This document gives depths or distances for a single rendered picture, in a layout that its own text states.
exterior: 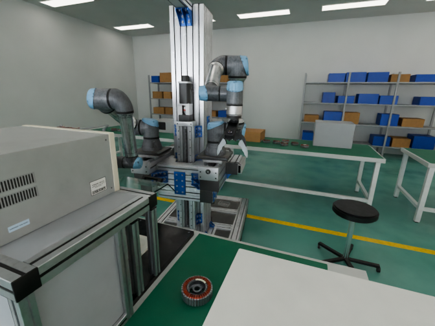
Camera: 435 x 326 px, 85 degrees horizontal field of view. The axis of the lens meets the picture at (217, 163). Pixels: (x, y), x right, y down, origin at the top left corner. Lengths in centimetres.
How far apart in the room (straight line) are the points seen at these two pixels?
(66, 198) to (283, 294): 62
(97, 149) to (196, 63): 118
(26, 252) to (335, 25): 742
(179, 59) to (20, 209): 144
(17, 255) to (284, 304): 54
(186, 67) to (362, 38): 613
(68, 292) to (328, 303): 56
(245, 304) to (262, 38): 747
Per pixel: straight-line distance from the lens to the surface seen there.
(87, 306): 79
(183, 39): 188
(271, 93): 741
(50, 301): 69
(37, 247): 68
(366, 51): 750
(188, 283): 97
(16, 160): 69
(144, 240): 121
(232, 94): 110
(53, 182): 75
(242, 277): 36
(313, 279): 38
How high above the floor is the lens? 145
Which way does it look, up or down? 16 degrees down
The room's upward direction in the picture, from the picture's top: 1 degrees clockwise
